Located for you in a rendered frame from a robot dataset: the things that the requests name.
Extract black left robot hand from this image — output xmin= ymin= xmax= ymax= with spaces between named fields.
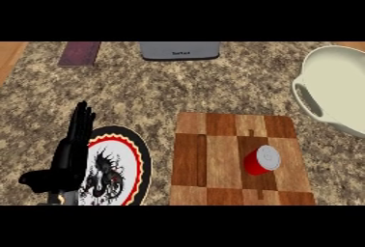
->
xmin=18 ymin=100 xmax=98 ymax=194

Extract wooden checkered cutting board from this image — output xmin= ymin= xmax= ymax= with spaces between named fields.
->
xmin=169 ymin=111 xmax=318 ymax=206

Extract red can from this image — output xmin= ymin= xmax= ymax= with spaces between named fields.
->
xmin=243 ymin=144 xmax=283 ymax=177

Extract cream white pot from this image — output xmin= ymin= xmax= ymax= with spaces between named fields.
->
xmin=292 ymin=44 xmax=365 ymax=139

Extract white plate with dragon print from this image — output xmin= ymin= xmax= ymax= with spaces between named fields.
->
xmin=76 ymin=124 xmax=153 ymax=206

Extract dark maroon flat block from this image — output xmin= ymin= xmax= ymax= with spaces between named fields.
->
xmin=58 ymin=41 xmax=102 ymax=68

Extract grey appliance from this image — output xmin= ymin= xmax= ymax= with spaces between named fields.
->
xmin=139 ymin=41 xmax=224 ymax=62

